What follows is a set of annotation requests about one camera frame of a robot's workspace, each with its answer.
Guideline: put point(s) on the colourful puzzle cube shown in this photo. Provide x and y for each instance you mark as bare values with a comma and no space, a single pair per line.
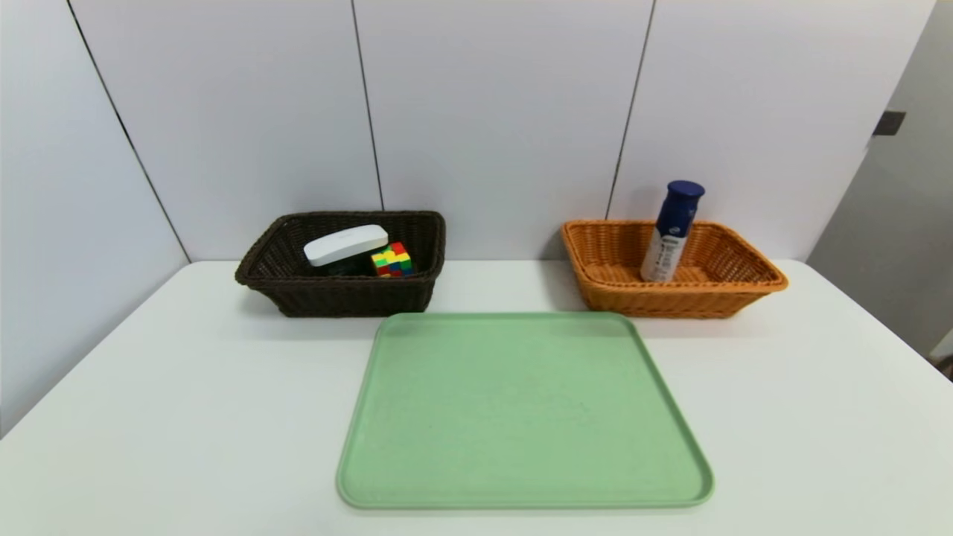
392,261

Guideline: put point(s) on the white rounded case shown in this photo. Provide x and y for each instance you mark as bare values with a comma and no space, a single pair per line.
346,244

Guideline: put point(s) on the white bottle with blue cap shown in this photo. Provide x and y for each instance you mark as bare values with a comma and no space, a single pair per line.
672,232

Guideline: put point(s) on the dark brown wicker basket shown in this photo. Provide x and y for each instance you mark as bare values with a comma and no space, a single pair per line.
335,298

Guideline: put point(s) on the orange wicker basket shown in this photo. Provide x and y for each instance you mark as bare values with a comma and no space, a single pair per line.
670,301

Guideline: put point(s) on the light green plastic tray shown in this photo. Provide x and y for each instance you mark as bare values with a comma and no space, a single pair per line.
521,417

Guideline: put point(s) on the dark wall bracket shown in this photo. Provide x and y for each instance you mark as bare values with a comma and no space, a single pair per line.
889,123

